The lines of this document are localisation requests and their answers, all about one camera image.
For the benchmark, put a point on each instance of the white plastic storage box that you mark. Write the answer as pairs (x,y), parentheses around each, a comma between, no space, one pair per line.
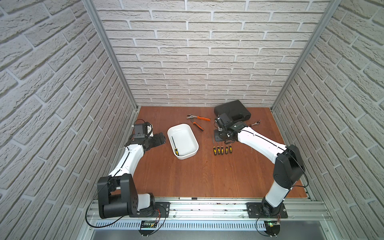
(185,140)

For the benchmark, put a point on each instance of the aluminium front rail frame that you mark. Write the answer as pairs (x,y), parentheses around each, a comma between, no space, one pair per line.
(217,214)

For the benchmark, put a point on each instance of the right small circuit board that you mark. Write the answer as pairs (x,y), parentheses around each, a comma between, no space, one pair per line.
(272,229)

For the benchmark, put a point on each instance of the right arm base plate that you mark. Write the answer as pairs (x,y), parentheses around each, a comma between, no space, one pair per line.
(255,210)

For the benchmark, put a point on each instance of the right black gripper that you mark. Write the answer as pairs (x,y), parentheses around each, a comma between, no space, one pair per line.
(215,134)

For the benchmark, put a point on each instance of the small circuit board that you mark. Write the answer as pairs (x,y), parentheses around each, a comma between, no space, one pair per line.
(272,229)
(148,228)

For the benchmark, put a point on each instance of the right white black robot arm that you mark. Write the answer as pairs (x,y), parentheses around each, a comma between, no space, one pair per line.
(288,163)

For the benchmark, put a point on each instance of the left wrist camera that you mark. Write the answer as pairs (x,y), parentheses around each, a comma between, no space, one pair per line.
(149,127)

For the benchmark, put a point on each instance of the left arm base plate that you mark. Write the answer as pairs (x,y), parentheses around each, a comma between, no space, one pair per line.
(160,209)

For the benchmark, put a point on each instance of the left small circuit board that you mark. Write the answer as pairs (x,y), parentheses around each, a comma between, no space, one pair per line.
(148,228)

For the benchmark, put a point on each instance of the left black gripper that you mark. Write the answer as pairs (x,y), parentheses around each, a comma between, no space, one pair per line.
(159,139)

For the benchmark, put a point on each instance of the black plastic tool case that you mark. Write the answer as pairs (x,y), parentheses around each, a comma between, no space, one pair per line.
(235,110)

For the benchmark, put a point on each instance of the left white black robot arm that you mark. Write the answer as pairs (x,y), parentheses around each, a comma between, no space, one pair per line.
(117,193)

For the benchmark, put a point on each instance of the red handled ratchet wrench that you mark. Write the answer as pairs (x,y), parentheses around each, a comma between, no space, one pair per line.
(255,123)

